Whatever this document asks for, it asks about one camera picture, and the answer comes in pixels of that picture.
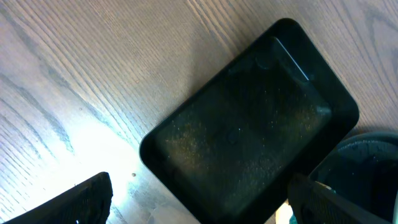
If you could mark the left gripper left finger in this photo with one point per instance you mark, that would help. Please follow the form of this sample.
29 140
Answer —
88 202

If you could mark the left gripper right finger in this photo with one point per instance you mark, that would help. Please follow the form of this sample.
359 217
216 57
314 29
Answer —
313 203

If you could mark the green yellow sponge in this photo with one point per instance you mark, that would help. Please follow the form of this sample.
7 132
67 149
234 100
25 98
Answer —
284 214

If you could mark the round black tray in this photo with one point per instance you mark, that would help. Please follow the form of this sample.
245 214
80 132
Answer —
363 170

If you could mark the rectangular black tray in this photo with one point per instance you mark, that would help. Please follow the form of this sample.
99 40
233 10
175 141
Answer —
228 152

